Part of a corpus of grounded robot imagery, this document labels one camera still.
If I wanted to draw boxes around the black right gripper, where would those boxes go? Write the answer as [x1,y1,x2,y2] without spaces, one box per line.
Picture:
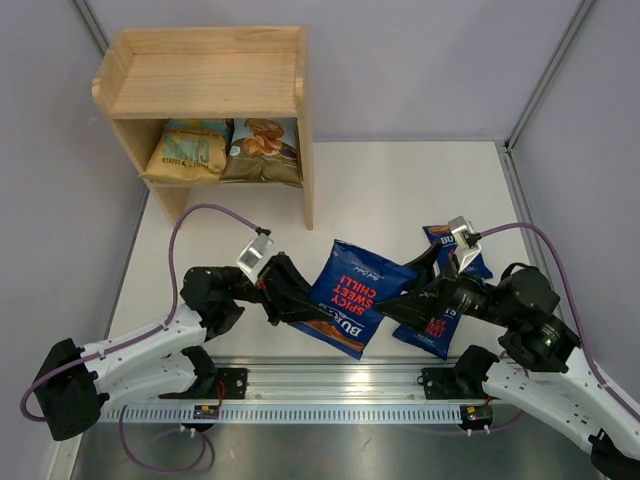
[374,238,515,333]

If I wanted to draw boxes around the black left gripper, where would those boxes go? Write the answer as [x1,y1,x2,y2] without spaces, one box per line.
[226,252,336,327]

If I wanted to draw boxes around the blue burts bag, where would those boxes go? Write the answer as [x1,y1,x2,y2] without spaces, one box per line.
[423,225,494,280]
[293,240,417,360]
[392,309,461,360]

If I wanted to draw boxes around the light blue cassava chips bag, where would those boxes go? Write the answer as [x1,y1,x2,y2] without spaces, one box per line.
[220,118,302,187]

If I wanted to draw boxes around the yellow kettle chips bag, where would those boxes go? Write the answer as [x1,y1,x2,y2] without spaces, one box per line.
[140,118,233,186]

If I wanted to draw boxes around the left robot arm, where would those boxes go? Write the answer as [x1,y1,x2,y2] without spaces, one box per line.
[32,252,332,441]

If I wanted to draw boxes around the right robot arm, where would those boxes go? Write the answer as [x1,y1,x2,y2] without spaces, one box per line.
[376,248,639,479]

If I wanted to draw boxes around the wooden two-tier shelf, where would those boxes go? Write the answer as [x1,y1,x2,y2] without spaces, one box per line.
[92,26,314,229]

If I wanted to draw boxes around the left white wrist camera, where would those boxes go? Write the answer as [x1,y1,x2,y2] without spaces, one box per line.
[236,228,274,282]

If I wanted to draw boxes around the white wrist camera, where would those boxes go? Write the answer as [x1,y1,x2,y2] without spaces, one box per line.
[448,216,482,273]
[236,228,274,282]

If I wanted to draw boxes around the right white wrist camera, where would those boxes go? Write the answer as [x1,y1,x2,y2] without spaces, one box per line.
[448,216,482,273]

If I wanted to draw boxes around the aluminium mounting rail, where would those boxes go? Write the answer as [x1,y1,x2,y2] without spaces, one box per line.
[99,355,506,406]

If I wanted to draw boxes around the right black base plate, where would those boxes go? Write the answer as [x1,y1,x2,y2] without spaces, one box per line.
[416,367,486,400]

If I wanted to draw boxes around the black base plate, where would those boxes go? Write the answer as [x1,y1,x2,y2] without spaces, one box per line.
[197,367,249,401]
[416,367,486,400]

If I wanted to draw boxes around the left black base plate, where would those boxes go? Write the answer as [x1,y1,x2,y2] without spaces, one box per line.
[197,367,249,401]

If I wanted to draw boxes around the white slotted cable duct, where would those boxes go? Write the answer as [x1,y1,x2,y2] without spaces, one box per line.
[101,403,493,425]

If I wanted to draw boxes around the right aluminium frame post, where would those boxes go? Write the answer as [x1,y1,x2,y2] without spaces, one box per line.
[504,0,597,154]

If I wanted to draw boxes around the aluminium frame post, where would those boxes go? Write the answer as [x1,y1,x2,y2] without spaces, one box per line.
[504,0,597,154]
[69,0,109,55]

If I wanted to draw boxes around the left aluminium frame post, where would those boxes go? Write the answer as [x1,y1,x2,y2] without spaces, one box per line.
[69,0,109,55]

